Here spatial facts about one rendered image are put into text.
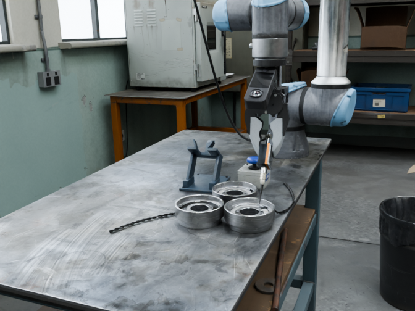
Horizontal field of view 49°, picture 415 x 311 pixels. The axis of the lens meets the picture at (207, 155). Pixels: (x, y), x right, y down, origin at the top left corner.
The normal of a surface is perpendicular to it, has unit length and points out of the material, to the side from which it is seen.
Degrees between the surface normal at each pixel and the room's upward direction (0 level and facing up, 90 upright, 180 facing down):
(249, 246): 0
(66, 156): 90
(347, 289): 0
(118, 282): 0
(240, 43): 90
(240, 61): 90
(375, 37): 83
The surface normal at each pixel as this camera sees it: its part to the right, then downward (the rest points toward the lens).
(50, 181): 0.93, 0.07
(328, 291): -0.02, -0.96
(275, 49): 0.21, 0.25
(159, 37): -0.37, 0.26
